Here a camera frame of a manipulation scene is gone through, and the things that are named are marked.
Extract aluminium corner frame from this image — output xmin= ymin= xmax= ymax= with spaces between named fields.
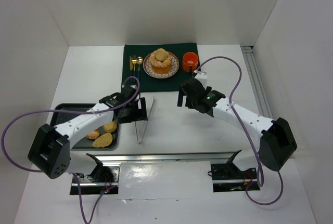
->
xmin=240 ymin=46 xmax=274 ymax=118

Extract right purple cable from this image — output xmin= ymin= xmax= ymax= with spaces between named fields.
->
xmin=194 ymin=56 xmax=284 ymax=206

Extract large round twisted bread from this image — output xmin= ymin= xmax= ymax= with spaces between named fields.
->
xmin=149 ymin=51 xmax=172 ymax=74

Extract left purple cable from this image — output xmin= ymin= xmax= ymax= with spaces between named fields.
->
xmin=1 ymin=76 xmax=141 ymax=224

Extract gold spoon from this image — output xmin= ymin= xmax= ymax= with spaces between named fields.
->
xmin=136 ymin=57 xmax=144 ymax=79

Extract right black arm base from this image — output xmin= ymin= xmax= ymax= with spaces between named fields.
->
xmin=207 ymin=150 xmax=260 ymax=192

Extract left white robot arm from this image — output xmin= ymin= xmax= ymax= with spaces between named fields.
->
xmin=28 ymin=86 xmax=148 ymax=179

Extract gold knife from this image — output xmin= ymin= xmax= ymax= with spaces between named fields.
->
xmin=129 ymin=56 xmax=133 ymax=76

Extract small round bun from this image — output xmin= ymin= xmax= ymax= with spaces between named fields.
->
xmin=156 ymin=48 xmax=168 ymax=62

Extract dark green placemat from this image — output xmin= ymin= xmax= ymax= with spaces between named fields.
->
xmin=122 ymin=43 xmax=198 ymax=93

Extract striped long bread roll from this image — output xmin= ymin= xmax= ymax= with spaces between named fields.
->
xmin=103 ymin=121 xmax=117 ymax=133

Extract metal tongs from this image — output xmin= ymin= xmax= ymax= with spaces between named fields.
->
xmin=134 ymin=95 xmax=155 ymax=145

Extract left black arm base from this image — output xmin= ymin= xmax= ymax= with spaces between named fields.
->
xmin=70 ymin=153 xmax=120 ymax=195

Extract floral patterned plate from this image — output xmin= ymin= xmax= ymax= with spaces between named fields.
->
xmin=143 ymin=51 xmax=180 ymax=79

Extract gold fork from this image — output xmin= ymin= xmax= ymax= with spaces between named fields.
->
xmin=132 ymin=56 xmax=137 ymax=76

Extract orange mug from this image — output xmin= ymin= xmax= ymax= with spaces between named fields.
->
xmin=182 ymin=52 xmax=199 ymax=73

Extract oval glazed bread roll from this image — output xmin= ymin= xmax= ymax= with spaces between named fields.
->
xmin=85 ymin=129 xmax=100 ymax=140

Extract purple cable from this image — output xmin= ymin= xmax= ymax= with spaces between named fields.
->
xmin=194 ymin=56 xmax=284 ymax=206
xmin=1 ymin=76 xmax=141 ymax=224

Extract aluminium rail bar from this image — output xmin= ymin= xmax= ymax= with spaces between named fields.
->
xmin=94 ymin=152 xmax=235 ymax=163

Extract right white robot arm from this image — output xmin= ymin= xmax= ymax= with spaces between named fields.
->
xmin=177 ymin=72 xmax=297 ymax=172

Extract flat seeded bread slice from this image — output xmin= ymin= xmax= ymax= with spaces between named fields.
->
xmin=92 ymin=133 xmax=113 ymax=148

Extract black baking tray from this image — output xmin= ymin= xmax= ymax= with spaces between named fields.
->
xmin=50 ymin=103 xmax=119 ymax=151

